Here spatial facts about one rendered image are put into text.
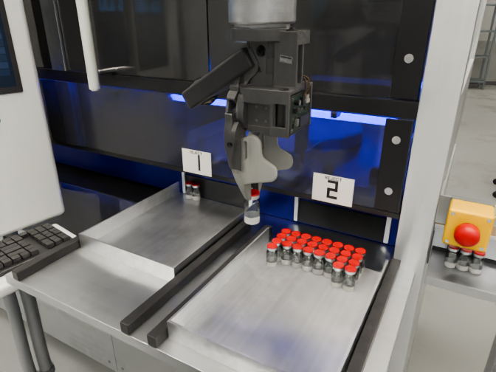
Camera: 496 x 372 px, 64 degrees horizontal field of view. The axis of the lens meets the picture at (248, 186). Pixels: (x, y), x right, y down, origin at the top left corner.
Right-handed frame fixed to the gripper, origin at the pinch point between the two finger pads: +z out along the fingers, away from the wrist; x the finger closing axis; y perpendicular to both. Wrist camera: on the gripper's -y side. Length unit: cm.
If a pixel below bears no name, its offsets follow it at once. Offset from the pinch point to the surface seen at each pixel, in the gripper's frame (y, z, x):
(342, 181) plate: 5.0, 9.6, 29.6
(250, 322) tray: -0.5, 25.1, 1.2
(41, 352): -86, 83, 10
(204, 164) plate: -28.6, 11.9, 29.7
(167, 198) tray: -43, 26, 32
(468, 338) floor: 44, 116, 124
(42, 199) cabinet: -76, 26, 17
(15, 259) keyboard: -61, 30, -2
